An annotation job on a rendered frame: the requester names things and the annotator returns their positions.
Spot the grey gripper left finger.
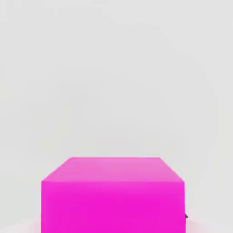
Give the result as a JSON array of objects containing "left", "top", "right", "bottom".
[{"left": 7, "top": 219, "right": 42, "bottom": 233}]

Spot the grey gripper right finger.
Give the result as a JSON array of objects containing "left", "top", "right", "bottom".
[{"left": 184, "top": 212, "right": 228, "bottom": 233}]

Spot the small magenta cube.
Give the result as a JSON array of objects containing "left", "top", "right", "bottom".
[{"left": 41, "top": 157, "right": 186, "bottom": 233}]

